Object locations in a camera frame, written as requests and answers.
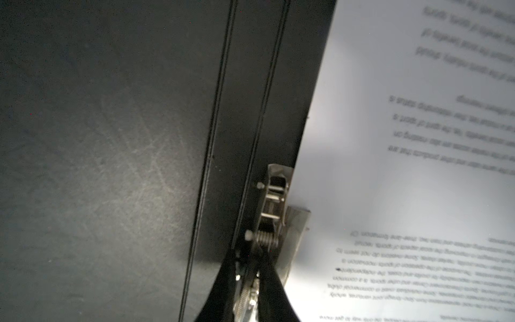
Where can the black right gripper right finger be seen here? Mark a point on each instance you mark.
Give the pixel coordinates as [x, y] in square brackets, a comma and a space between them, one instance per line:
[273, 304]

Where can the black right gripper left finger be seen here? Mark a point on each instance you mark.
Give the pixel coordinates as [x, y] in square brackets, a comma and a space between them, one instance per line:
[219, 304]

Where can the white printed paper files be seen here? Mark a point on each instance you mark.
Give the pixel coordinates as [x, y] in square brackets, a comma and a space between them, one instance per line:
[407, 166]

